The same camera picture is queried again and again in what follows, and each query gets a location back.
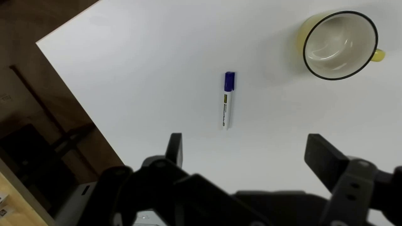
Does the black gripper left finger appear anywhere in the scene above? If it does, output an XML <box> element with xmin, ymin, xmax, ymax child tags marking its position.
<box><xmin>76</xmin><ymin>132</ymin><xmax>261</xmax><ymax>226</ymax></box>

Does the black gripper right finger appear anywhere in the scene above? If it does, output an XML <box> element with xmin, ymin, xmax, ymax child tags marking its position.
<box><xmin>302</xmin><ymin>133</ymin><xmax>402</xmax><ymax>226</ymax></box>

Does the blue capped white marker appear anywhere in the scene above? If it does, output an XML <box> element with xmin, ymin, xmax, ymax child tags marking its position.
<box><xmin>219</xmin><ymin>71</ymin><xmax>237</xmax><ymax>131</ymax></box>

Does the yellow enamel cup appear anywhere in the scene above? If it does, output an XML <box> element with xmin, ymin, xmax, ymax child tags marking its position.
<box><xmin>297</xmin><ymin>10</ymin><xmax>387</xmax><ymax>82</ymax></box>

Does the wooden side table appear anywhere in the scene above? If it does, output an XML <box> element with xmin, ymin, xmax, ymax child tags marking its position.
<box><xmin>0</xmin><ymin>161</ymin><xmax>54</xmax><ymax>226</ymax></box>

